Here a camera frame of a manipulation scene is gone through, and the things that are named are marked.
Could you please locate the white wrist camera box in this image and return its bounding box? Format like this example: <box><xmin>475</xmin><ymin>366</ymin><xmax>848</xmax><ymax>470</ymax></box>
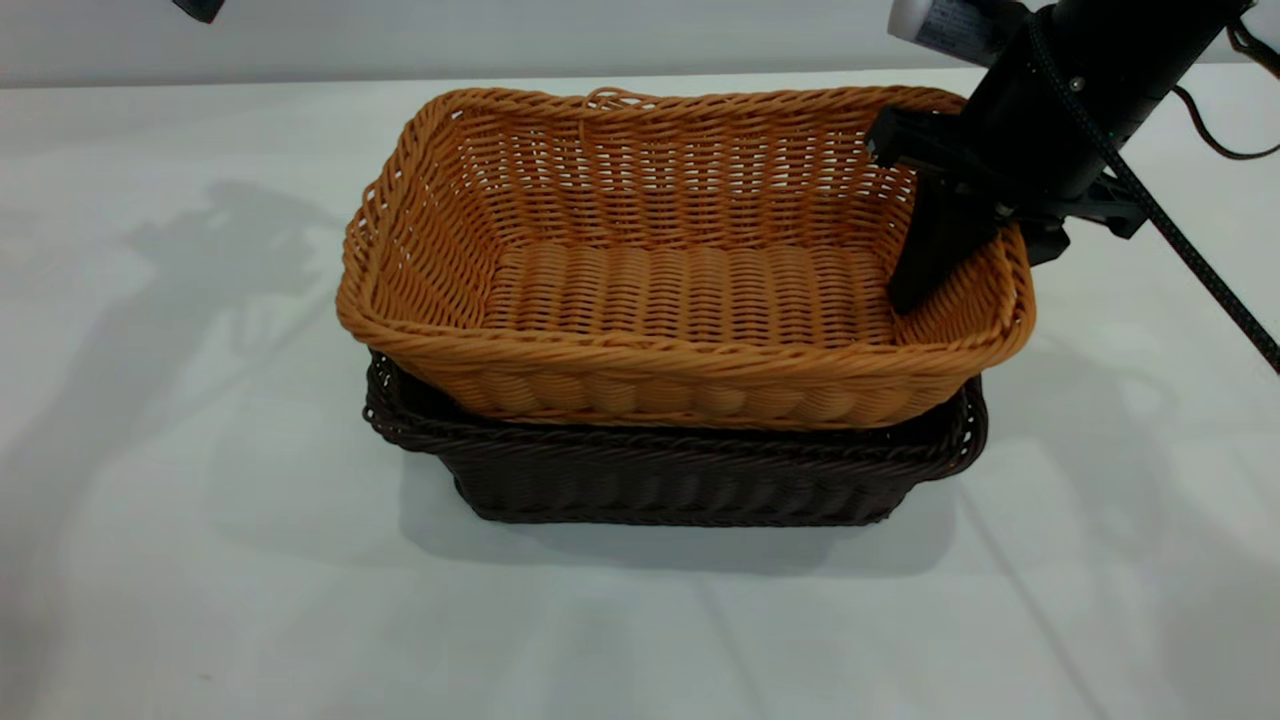
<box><xmin>888</xmin><ymin>0</ymin><xmax>1031</xmax><ymax>67</ymax></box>

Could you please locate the braided black cable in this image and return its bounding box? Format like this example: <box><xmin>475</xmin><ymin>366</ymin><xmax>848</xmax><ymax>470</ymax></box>
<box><xmin>1025</xmin><ymin>15</ymin><xmax>1280</xmax><ymax>376</ymax></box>

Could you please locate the thin black cable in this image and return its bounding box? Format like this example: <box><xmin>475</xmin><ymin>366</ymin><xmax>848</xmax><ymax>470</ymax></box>
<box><xmin>1172</xmin><ymin>20</ymin><xmax>1280</xmax><ymax>161</ymax></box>

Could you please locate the black wicker basket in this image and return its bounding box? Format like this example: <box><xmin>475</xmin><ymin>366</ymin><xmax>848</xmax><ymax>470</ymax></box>
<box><xmin>362</xmin><ymin>350</ymin><xmax>989</xmax><ymax>528</ymax></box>

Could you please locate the orange wicker basket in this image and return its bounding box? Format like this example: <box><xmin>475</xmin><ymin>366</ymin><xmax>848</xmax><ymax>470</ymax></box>
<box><xmin>336</xmin><ymin>85</ymin><xmax>1037</xmax><ymax>431</ymax></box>

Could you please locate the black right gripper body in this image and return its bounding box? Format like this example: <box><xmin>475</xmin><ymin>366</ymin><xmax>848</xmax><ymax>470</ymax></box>
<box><xmin>865</xmin><ymin>42</ymin><xmax>1149</xmax><ymax>241</ymax></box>

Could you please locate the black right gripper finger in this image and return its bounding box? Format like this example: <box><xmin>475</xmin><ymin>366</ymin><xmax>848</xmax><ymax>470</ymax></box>
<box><xmin>887</xmin><ymin>178</ymin><xmax>1003</xmax><ymax>317</ymax></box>
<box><xmin>1020</xmin><ymin>220</ymin><xmax>1071</xmax><ymax>267</ymax></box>

